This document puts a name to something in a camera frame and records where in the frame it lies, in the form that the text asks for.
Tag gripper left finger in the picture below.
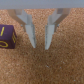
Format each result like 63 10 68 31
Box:
8 8 38 48

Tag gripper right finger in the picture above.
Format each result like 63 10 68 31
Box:
44 8 70 50

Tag purple block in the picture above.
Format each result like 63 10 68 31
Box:
0 23 17 50

